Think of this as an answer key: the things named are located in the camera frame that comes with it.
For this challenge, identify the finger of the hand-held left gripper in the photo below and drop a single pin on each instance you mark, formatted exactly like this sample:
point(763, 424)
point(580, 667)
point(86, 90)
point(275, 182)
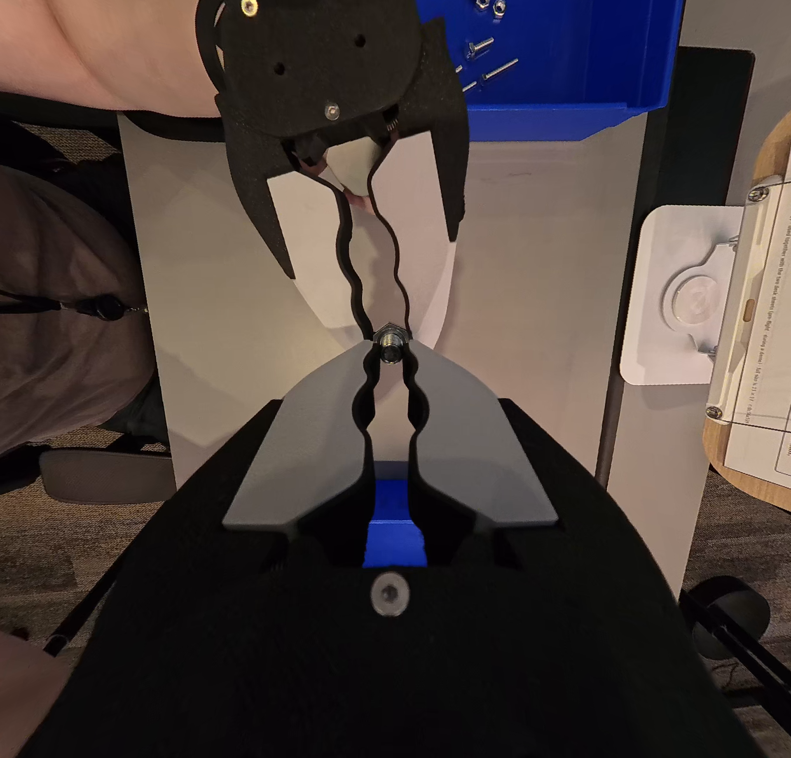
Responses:
point(414, 214)
point(309, 233)

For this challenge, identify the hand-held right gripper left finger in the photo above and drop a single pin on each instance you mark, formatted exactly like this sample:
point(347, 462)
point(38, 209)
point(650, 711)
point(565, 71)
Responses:
point(296, 455)

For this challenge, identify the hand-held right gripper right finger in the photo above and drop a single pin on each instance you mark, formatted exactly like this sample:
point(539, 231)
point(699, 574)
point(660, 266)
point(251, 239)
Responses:
point(482, 455)

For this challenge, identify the blue plastic bin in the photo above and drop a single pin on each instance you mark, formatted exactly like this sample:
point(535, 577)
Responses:
point(587, 48)
point(395, 542)

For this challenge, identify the thick steel bolt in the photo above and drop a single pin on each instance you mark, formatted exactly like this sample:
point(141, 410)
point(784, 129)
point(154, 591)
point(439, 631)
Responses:
point(390, 341)

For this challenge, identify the person's left forearm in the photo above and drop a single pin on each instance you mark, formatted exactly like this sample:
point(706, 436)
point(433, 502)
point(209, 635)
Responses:
point(92, 35)

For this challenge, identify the padded chair armrest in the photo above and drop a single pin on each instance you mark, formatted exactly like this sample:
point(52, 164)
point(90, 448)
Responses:
point(105, 474)

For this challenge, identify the white board stand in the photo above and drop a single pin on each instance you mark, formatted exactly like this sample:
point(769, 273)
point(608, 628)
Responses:
point(649, 350)

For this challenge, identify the black badge reel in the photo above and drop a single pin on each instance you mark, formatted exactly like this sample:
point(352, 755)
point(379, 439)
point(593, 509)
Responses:
point(99, 308)

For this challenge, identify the wooden display board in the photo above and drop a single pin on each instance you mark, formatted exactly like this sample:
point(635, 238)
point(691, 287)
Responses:
point(729, 455)

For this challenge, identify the black chair base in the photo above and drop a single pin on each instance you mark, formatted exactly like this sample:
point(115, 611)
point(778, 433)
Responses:
point(729, 616)

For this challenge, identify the person's bare leg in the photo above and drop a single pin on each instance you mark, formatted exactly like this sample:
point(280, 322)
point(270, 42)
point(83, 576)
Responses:
point(25, 696)

